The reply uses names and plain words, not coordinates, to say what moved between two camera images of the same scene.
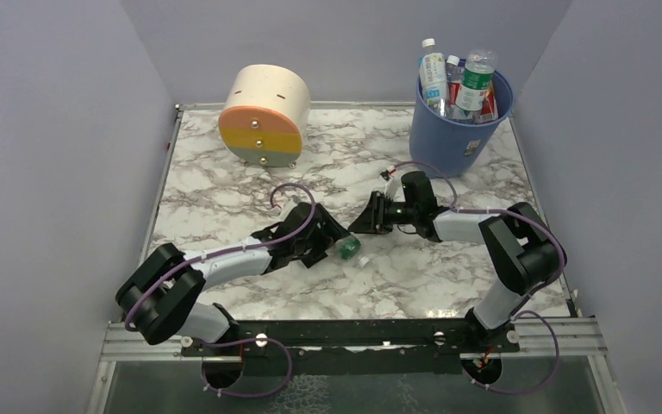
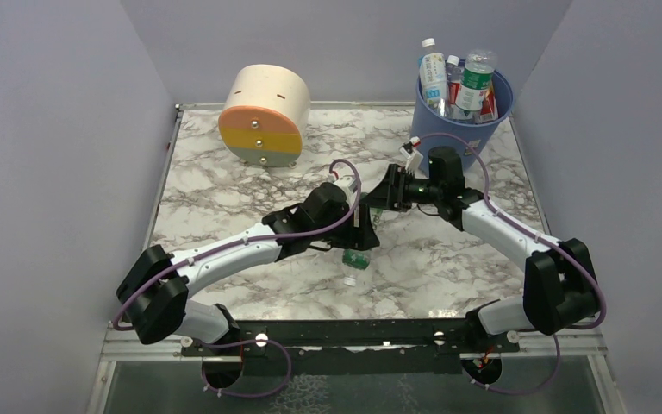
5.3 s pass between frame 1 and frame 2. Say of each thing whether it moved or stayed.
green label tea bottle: moved
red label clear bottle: stayed
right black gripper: moved
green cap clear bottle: stayed
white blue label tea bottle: stayed
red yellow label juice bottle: stayed
